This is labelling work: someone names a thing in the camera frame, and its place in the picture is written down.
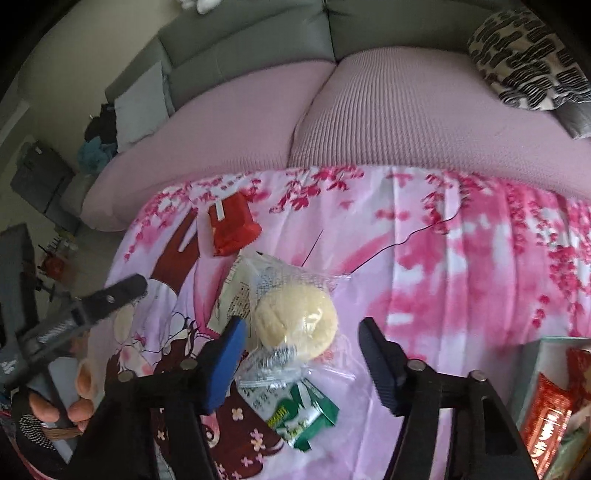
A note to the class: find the grey storage box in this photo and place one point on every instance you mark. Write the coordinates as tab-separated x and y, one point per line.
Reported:
39	173

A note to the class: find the light teal storage box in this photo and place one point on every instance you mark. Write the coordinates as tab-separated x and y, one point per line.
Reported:
531	369

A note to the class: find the dark grey table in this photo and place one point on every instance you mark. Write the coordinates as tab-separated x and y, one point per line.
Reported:
16	267

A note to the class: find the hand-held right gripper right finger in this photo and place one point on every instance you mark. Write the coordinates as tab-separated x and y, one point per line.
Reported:
383	369

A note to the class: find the light grey pillow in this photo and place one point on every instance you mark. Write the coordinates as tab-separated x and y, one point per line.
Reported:
141	106

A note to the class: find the clear packet with pale bun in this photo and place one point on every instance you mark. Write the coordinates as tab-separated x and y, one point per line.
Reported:
295	318

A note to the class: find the red pink snack packet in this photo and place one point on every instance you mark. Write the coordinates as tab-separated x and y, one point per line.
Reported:
581	374

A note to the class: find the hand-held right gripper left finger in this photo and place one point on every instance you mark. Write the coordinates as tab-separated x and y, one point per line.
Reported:
228	364

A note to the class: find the small red brown packet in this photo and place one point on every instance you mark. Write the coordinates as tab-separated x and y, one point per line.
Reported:
233	221

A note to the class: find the pink sofa cushion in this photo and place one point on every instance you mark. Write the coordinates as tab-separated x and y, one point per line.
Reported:
221	129
415	115

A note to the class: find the pink printed blanket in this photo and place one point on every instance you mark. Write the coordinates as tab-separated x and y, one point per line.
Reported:
461	300

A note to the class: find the white fluffy toy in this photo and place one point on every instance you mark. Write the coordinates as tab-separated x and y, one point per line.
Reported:
203	4

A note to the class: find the green white biscuit packet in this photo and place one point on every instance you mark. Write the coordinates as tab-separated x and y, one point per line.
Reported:
304	415

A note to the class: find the teal cloth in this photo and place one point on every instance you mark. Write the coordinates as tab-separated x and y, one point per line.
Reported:
94	154

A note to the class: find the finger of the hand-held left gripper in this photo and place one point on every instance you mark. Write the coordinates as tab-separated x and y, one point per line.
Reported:
120	288

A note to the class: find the black white patterned pillow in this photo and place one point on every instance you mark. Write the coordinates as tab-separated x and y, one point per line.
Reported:
521	55

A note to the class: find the cream green-print snack packet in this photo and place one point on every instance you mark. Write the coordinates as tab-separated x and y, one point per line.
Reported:
231	300

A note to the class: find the red container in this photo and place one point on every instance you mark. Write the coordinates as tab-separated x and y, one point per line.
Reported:
53	265

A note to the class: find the red gold-patterned snack packet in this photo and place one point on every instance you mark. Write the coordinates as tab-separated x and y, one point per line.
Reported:
547	420

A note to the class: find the person's left hand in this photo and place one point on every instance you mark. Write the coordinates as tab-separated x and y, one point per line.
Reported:
83	410

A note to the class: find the grey sofa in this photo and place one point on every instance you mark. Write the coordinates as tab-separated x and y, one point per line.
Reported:
254	37

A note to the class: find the dark cloth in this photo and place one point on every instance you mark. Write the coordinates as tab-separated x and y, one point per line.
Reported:
101	124

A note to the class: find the silver green-print snack packet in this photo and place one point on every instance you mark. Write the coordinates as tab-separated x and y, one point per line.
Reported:
572	452

